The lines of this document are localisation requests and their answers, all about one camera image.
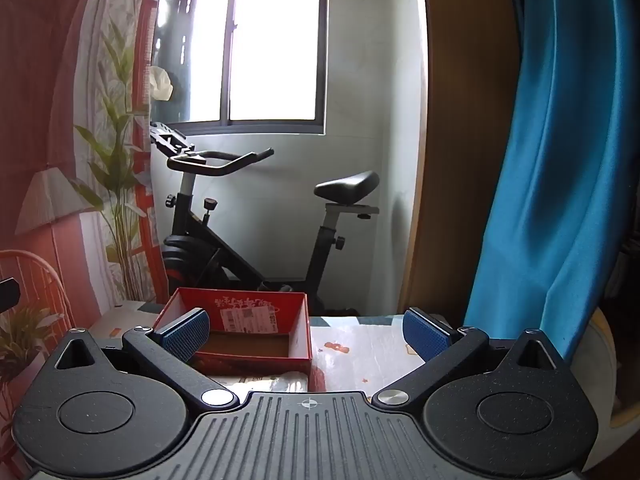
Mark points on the black exercise bike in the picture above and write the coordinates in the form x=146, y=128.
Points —
x=220, y=255

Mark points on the brown wooden panel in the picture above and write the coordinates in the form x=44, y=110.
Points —
x=465, y=135

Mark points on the white plastic bag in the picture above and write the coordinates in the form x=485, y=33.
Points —
x=161, y=81

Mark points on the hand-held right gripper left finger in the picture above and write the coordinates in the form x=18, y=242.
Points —
x=184, y=336

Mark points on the printed white tablecloth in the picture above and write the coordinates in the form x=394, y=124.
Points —
x=360, y=355

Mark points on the blue curtain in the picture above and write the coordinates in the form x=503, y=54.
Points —
x=550, y=185

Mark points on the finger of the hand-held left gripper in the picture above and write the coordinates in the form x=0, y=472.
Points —
x=7, y=294

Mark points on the printed backdrop cloth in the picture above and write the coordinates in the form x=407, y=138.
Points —
x=65, y=135

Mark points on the dark framed window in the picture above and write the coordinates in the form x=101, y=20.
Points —
x=270, y=45

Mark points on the red strawberry print cardboard box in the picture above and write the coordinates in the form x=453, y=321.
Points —
x=260, y=357

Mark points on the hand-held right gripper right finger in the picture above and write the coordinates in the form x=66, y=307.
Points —
x=426, y=335

